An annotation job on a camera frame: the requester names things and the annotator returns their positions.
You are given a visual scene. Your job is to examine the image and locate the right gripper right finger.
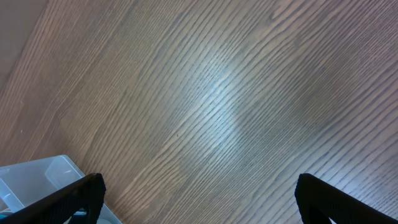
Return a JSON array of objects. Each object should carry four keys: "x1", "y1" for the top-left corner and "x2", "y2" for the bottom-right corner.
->
[{"x1": 294, "y1": 173, "x2": 397, "y2": 224}]

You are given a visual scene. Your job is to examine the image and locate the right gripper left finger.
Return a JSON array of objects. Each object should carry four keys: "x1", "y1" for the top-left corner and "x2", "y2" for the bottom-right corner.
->
[{"x1": 1, "y1": 173, "x2": 106, "y2": 224}]

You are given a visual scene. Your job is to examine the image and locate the clear plastic storage bin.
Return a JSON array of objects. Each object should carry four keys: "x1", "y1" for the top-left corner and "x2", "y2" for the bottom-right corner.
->
[{"x1": 0, "y1": 154, "x2": 123, "y2": 224}]

